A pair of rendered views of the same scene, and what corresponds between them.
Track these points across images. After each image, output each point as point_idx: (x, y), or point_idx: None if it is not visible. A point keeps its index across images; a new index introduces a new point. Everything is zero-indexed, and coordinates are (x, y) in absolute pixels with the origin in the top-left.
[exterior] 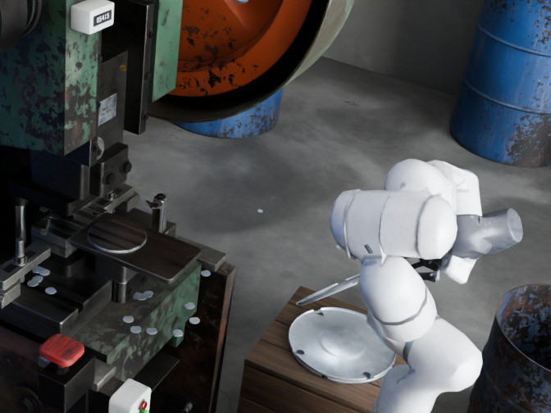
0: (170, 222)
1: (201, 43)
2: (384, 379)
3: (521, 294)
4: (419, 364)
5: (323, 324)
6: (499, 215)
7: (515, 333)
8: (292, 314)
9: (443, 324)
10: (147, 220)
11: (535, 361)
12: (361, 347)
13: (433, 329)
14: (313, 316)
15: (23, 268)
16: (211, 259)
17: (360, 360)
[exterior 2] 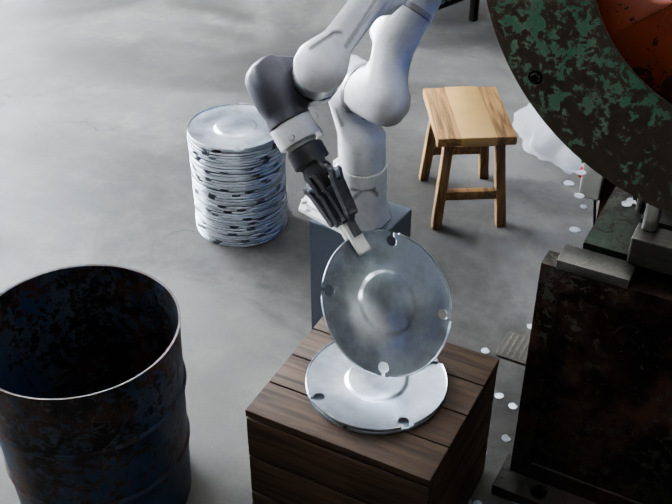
0: (639, 238)
1: None
2: (385, 135)
3: (100, 402)
4: None
5: (399, 404)
6: (278, 56)
7: (96, 457)
8: (441, 426)
9: (351, 62)
10: (668, 237)
11: (57, 492)
12: (353, 371)
13: (362, 60)
14: (412, 416)
15: None
16: (574, 250)
17: None
